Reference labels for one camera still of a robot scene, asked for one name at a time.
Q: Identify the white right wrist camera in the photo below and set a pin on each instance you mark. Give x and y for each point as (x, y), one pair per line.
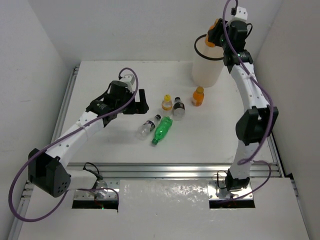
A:
(239, 14)

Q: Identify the orange juice bottle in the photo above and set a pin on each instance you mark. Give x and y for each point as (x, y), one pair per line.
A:
(209, 39)

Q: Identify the clear Pepsi label bottle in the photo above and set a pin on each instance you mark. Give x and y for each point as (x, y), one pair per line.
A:
(147, 127)

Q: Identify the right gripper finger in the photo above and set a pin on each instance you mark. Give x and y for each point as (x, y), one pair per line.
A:
(216, 39)
(221, 26)

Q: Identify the green plastic bottle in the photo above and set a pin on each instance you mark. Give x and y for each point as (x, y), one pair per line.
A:
(162, 130)

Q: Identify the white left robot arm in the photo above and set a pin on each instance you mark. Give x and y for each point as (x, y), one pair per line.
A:
(47, 170)

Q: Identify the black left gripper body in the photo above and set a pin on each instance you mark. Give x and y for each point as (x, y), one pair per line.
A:
(135, 104)

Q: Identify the white foam board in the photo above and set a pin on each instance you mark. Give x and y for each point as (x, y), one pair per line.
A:
(177, 210)

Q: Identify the orange bottle barcode label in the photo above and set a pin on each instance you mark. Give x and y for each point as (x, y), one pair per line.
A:
(198, 96)

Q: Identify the clear bottle black label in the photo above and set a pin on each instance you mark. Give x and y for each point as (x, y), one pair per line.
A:
(178, 109)

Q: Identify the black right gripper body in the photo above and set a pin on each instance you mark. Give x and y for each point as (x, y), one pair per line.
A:
(228, 26)

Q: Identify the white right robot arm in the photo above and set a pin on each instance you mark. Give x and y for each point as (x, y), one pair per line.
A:
(259, 112)

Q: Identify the clear bottle yellow cap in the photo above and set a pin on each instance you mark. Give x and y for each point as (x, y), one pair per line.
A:
(167, 105)

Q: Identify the aluminium frame rail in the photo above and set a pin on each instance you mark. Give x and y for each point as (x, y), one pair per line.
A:
(198, 147)

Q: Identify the white translucent bin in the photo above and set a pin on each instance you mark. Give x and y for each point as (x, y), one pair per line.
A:
(207, 63)

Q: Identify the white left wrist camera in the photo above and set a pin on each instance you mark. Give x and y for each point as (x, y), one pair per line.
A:
(129, 79)

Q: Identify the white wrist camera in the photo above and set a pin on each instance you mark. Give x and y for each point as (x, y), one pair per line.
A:
(129, 79)
(239, 14)

